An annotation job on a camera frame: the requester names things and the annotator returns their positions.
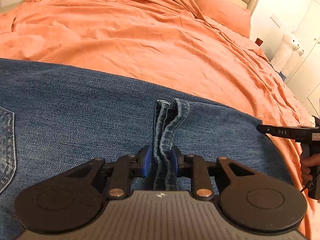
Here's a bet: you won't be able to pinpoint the blue denim jeans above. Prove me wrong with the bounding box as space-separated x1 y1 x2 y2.
1 59 292 239

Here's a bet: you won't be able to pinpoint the right hand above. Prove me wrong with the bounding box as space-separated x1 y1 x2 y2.
300 153 320 186

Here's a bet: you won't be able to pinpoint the white plush toy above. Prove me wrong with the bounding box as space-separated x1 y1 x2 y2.
271 34 304 80

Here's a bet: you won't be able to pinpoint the white wardrobe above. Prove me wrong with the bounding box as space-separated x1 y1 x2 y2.
250 0 319 116

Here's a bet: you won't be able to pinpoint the orange pillow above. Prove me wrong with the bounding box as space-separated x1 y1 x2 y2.
194 0 251 38

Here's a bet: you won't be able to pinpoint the orange duvet cover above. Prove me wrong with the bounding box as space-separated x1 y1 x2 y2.
0 0 316 240

